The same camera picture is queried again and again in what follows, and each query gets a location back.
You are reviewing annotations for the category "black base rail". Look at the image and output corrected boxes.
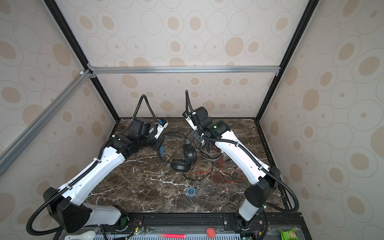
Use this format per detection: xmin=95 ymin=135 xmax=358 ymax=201
xmin=55 ymin=210 xmax=312 ymax=240

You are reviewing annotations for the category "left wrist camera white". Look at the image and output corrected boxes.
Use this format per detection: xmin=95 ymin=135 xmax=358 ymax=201
xmin=155 ymin=118 xmax=168 ymax=139

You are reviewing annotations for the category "blue tape roll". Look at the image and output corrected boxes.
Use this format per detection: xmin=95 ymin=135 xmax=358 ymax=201
xmin=186 ymin=187 xmax=196 ymax=198

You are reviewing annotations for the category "red headphone cable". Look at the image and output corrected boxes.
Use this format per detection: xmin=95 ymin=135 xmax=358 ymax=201
xmin=188 ymin=158 xmax=244 ymax=192

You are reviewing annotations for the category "green snack packet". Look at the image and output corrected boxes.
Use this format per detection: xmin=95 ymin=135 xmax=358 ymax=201
xmin=280 ymin=229 xmax=299 ymax=240

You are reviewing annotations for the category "horizontal aluminium rail back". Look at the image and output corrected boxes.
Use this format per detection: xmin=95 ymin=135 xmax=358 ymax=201
xmin=91 ymin=66 xmax=280 ymax=74

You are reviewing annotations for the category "red ball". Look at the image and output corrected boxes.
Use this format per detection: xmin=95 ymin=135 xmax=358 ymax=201
xmin=206 ymin=228 xmax=216 ymax=239

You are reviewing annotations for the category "diagonal aluminium rail left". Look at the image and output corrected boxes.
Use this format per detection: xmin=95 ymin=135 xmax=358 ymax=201
xmin=1 ymin=70 xmax=91 ymax=175

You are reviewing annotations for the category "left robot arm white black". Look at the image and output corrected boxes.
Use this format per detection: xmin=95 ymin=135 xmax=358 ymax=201
xmin=26 ymin=95 xmax=162 ymax=236

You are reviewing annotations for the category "black headphones blue headband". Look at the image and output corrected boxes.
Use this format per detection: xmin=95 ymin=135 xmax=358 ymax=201
xmin=156 ymin=131 xmax=198 ymax=173

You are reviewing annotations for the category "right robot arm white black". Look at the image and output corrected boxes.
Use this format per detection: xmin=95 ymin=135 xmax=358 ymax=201
xmin=183 ymin=90 xmax=299 ymax=230

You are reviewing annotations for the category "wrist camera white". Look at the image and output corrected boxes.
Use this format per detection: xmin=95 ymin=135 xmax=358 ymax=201
xmin=155 ymin=118 xmax=168 ymax=139
xmin=183 ymin=111 xmax=197 ymax=131

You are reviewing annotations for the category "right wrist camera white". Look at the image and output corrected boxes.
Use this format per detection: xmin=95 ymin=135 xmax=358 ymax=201
xmin=183 ymin=111 xmax=197 ymax=131

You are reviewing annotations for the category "pink red pen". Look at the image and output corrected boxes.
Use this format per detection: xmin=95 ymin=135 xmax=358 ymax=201
xmin=158 ymin=234 xmax=186 ymax=239

